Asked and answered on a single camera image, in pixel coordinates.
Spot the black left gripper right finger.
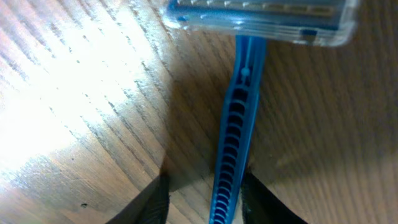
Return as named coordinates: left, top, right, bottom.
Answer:
left=241, top=172, right=307, bottom=224

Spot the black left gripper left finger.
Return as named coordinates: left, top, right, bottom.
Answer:
left=106, top=174, right=170, bottom=224

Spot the blue razor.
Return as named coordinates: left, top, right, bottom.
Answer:
left=163, top=0, right=359, bottom=223

